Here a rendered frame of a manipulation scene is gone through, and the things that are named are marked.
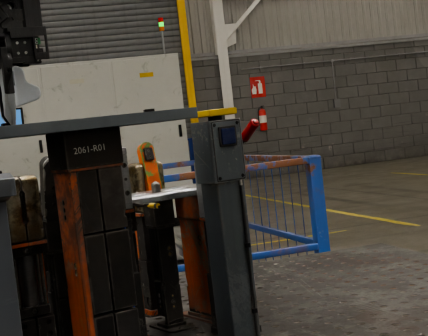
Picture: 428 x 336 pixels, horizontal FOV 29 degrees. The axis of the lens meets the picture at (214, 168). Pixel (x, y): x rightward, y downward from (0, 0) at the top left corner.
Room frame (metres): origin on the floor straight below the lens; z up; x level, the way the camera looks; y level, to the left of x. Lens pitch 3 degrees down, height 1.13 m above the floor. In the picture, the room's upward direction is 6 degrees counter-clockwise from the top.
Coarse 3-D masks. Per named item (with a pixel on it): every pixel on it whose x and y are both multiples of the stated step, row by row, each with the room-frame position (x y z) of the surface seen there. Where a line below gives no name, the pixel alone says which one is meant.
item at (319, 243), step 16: (192, 160) 4.70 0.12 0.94; (256, 160) 4.39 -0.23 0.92; (272, 160) 4.15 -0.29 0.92; (288, 160) 3.61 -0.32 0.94; (304, 160) 3.63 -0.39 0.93; (320, 160) 3.65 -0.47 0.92; (176, 176) 3.47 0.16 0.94; (192, 176) 3.49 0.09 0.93; (272, 176) 4.22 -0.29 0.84; (320, 176) 3.65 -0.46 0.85; (320, 192) 3.65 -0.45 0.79; (320, 208) 3.64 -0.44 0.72; (256, 224) 4.54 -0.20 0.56; (304, 224) 3.87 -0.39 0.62; (320, 224) 3.64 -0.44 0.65; (256, 240) 4.57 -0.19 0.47; (304, 240) 3.85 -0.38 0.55; (320, 240) 3.64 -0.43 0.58; (256, 256) 3.56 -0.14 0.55; (272, 256) 3.58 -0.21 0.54
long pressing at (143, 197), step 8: (192, 184) 1.95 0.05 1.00; (144, 192) 1.86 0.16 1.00; (160, 192) 1.81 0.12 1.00; (168, 192) 1.74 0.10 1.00; (176, 192) 1.74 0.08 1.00; (184, 192) 1.75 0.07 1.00; (192, 192) 1.76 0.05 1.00; (136, 200) 1.69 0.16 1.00; (144, 200) 1.70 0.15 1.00; (152, 200) 1.71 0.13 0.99; (160, 200) 1.72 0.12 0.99
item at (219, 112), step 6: (228, 108) 1.50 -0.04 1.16; (234, 108) 1.50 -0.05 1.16; (198, 114) 1.51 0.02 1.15; (204, 114) 1.49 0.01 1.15; (210, 114) 1.48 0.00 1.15; (216, 114) 1.48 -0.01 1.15; (222, 114) 1.49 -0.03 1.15; (228, 114) 1.50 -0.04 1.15; (210, 120) 1.51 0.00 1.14; (216, 120) 1.50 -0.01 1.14
